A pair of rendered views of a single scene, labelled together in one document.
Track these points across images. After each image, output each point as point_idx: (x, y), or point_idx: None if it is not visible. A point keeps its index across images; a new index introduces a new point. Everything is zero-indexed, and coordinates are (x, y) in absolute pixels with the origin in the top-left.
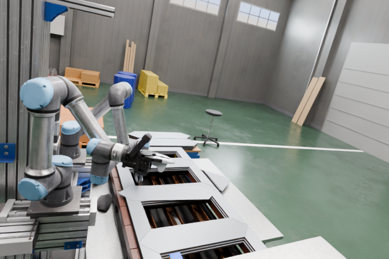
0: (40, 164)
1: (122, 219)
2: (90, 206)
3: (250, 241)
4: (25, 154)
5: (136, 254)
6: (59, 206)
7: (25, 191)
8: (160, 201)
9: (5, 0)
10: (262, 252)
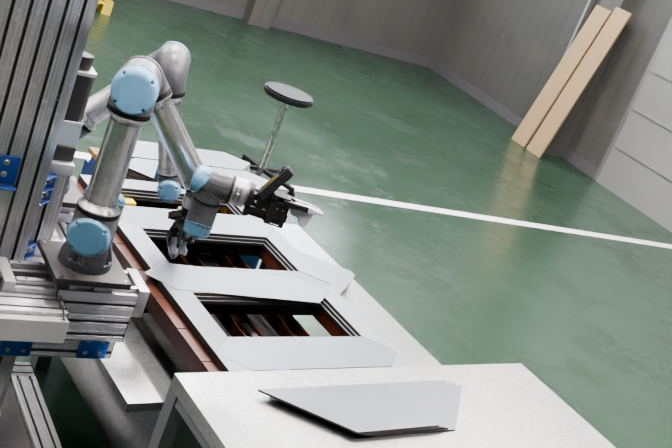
0: (110, 198)
1: (166, 320)
2: (135, 283)
3: None
4: (31, 177)
5: (214, 368)
6: (99, 273)
7: (81, 239)
8: (227, 297)
9: None
10: (428, 368)
